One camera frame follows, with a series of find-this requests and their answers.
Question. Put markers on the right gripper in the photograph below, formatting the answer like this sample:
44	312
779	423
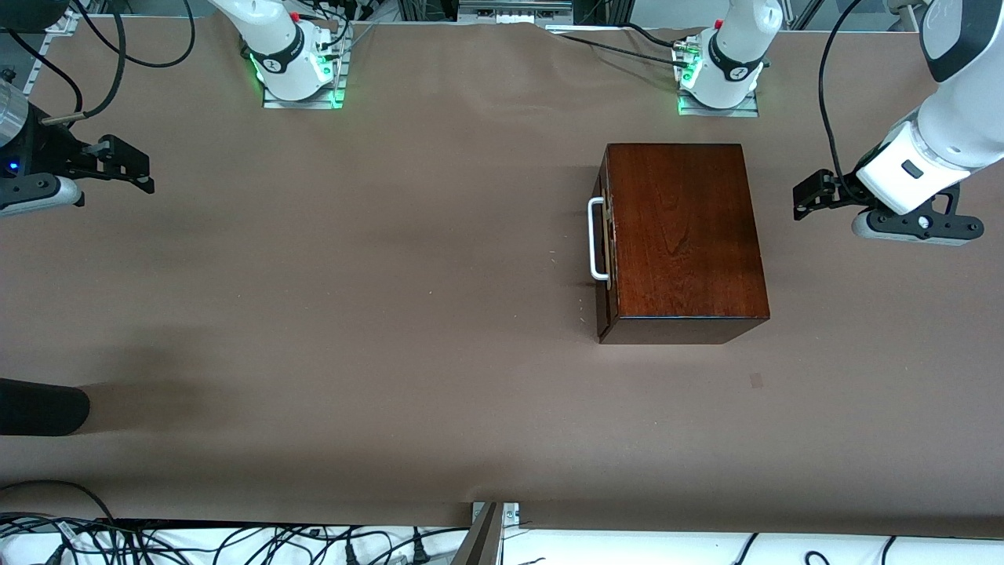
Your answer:
49	151

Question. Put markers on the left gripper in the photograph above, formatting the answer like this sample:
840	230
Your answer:
842	189

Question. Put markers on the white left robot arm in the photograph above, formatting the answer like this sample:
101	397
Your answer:
957	118

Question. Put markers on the dark brown wooden cabinet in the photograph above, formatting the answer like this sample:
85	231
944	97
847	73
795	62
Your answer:
690	235

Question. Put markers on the black cylinder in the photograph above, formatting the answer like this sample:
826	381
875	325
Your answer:
39	406

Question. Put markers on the brown paper table cover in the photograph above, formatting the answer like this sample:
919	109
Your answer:
392	314

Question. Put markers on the black power plug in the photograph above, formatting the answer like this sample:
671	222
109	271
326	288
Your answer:
351	555
420	553

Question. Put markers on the grey metal beam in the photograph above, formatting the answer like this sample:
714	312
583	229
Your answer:
480	545

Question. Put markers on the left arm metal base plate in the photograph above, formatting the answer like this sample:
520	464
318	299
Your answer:
718	111

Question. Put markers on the perforated metal rail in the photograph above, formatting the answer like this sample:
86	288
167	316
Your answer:
47	51

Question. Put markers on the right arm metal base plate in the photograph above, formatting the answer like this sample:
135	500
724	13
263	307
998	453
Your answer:
302	102

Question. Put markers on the small silver bracket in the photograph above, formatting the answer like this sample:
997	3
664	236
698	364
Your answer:
511	514

